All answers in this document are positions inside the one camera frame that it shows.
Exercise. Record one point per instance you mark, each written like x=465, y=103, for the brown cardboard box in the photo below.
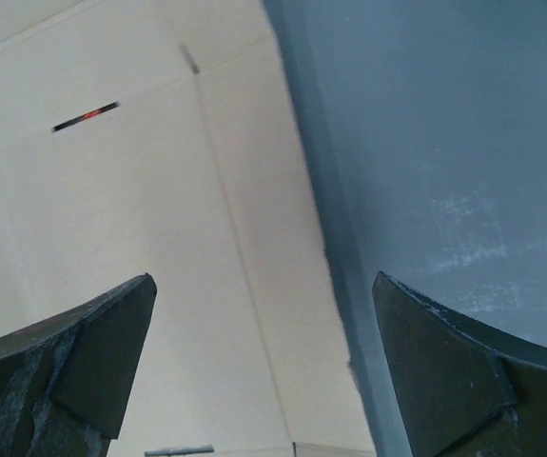
x=158, y=137

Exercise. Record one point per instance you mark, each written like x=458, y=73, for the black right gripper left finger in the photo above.
x=65, y=381

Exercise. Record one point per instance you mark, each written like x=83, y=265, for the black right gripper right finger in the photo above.
x=463, y=388

